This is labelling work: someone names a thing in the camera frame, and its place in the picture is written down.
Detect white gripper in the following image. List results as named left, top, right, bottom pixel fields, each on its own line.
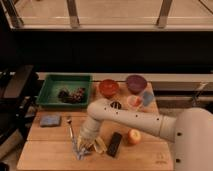
left=77, top=124, right=104, bottom=154

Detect blue grey towel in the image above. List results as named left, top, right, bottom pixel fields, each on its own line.
left=73, top=144, right=90, bottom=160

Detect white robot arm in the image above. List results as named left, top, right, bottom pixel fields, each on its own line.
left=77, top=98, right=213, bottom=171

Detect wooden tongs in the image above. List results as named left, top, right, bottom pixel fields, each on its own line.
left=97, top=137, right=107, bottom=153

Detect black rectangular remote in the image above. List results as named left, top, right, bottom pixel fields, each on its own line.
left=107, top=132, right=122, bottom=157

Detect blue sponge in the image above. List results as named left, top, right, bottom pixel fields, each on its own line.
left=40, top=115, right=61, bottom=127

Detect red yellow apple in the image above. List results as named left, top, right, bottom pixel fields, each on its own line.
left=127, top=129, right=142, bottom=145

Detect small metal cup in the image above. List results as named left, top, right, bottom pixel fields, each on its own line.
left=110, top=101, right=122, bottom=109

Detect dark grapes bunch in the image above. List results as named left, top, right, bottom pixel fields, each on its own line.
left=58, top=88, right=85, bottom=104

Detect red bowl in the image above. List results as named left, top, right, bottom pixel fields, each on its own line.
left=99, top=79, right=119, bottom=98

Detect green plastic tray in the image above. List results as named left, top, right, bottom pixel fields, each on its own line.
left=37, top=74, right=92, bottom=109

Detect light blue cup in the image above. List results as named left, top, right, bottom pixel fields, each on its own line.
left=142, top=91, right=154, bottom=106

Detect purple bowl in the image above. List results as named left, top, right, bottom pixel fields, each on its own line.
left=126, top=75, right=147, bottom=94

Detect black chair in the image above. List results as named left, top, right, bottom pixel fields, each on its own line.
left=0, top=64, right=40, bottom=161

